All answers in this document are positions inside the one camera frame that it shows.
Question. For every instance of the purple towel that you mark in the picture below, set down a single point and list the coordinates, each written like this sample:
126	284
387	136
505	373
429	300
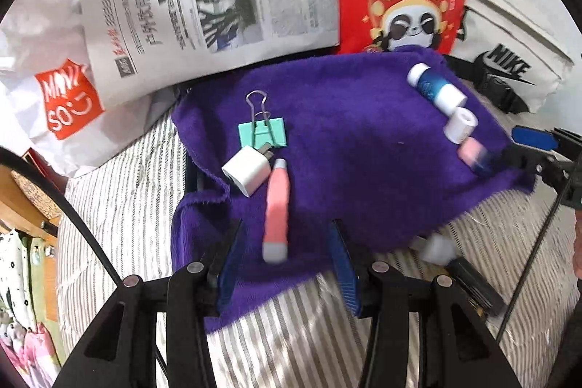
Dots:
354	133

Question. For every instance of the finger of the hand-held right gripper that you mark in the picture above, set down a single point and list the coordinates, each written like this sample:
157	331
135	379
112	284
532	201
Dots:
534	137
532	164

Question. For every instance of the pink and blue eraser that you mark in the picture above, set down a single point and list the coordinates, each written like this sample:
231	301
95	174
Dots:
470	149

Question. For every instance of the white charger plug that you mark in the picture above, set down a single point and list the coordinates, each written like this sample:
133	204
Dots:
245	170

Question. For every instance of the patterned flat box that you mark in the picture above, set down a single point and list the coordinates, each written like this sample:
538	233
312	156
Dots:
36	192

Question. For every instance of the pink cloth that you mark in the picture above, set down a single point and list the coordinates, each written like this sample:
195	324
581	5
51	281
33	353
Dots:
27	351

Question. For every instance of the white tape roll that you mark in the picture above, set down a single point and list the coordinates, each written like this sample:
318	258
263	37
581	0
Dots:
459	124

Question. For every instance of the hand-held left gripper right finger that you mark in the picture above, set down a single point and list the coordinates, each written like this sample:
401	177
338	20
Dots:
348	274

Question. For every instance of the white waist bag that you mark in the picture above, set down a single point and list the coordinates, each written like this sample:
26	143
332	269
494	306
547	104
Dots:
500	15

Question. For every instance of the floral white cloth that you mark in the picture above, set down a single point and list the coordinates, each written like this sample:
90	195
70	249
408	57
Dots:
16	274

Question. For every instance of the green binder clip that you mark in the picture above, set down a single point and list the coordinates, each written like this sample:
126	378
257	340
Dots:
261	133

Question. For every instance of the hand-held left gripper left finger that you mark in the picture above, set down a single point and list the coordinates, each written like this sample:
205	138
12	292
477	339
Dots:
227	272

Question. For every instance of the striped bed cover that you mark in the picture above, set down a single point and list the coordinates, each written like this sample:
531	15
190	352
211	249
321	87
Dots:
136	197

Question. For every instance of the white plastic shopping bag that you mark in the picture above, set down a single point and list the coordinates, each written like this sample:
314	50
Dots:
27	51

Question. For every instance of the blue and white bottle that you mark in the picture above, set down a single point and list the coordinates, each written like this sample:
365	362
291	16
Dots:
429	85

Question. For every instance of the pink tube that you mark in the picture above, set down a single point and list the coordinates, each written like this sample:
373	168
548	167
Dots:
277	206

